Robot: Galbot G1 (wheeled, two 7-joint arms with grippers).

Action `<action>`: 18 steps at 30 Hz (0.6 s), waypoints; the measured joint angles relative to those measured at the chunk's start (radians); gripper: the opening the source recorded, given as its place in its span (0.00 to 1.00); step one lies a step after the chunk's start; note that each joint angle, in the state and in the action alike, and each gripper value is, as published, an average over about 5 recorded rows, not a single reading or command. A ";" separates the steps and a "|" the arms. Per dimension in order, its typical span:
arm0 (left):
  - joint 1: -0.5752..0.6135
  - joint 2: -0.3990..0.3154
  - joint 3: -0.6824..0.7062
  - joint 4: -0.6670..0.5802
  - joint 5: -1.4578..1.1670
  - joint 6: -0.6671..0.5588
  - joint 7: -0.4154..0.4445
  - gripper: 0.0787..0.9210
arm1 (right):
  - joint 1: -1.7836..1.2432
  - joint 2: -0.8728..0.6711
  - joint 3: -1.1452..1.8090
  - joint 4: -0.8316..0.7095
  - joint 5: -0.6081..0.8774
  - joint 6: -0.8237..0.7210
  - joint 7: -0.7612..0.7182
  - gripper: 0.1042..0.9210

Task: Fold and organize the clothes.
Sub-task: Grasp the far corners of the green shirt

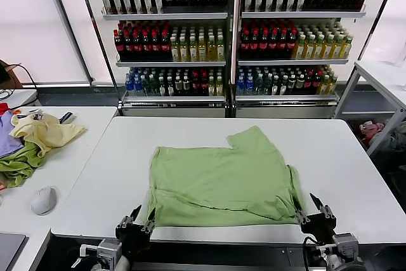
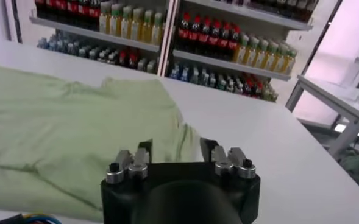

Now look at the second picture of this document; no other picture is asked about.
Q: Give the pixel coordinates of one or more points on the right beverage shelving unit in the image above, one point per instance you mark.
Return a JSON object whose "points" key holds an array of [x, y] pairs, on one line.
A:
{"points": [[228, 64]]}

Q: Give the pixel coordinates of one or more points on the beverage shelving unit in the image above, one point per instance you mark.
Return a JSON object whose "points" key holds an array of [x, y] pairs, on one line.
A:
{"points": [[90, 33], [228, 64]]}

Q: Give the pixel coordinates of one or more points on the small dark bottle red cap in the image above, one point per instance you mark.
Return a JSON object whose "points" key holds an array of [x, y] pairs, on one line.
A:
{"points": [[122, 58], [133, 61], [249, 87], [258, 90]]}

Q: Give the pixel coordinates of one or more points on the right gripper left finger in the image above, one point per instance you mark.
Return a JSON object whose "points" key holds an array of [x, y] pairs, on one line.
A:
{"points": [[136, 164]]}

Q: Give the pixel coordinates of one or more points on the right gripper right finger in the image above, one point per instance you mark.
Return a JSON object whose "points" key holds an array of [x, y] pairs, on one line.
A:
{"points": [[228, 161]]}

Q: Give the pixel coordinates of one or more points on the cola bottle red cap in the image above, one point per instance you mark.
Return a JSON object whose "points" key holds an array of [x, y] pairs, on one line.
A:
{"points": [[234, 45], [95, 13], [215, 42], [83, 12], [72, 10], [205, 39], [195, 37], [184, 35], [51, 8], [61, 9], [225, 44], [40, 7]]}

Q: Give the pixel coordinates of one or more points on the white metal side table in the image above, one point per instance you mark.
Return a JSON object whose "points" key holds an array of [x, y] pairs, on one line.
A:
{"points": [[334, 94]]}

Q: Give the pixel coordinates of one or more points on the left beverage shelving unit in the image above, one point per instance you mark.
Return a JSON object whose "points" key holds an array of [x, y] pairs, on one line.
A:
{"points": [[90, 33]]}

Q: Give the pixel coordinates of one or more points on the light green t-shirt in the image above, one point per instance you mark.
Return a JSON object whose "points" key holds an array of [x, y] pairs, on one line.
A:
{"points": [[75, 121]]}

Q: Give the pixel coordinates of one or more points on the small blue water bottle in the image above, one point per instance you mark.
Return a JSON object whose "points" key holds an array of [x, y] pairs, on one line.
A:
{"points": [[42, 43], [175, 72], [184, 74], [51, 44]]}

